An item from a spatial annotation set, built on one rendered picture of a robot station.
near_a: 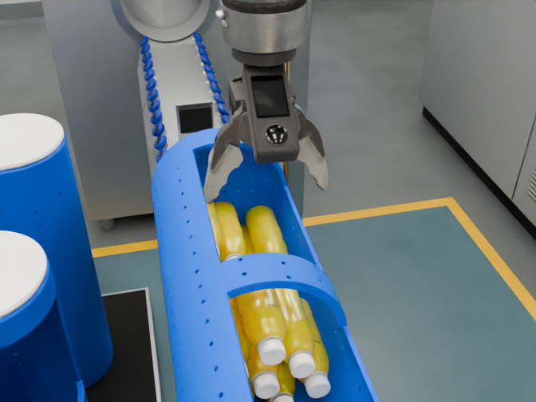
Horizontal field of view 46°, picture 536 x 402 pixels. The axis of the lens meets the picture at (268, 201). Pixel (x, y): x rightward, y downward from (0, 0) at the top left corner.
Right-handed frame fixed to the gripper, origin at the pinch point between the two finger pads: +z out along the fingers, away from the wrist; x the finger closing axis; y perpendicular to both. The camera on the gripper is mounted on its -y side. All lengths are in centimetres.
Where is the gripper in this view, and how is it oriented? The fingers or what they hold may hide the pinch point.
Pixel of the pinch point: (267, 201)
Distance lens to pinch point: 78.4
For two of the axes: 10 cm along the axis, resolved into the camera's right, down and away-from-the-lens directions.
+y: -1.9, -5.8, 7.9
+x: -9.8, 1.2, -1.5
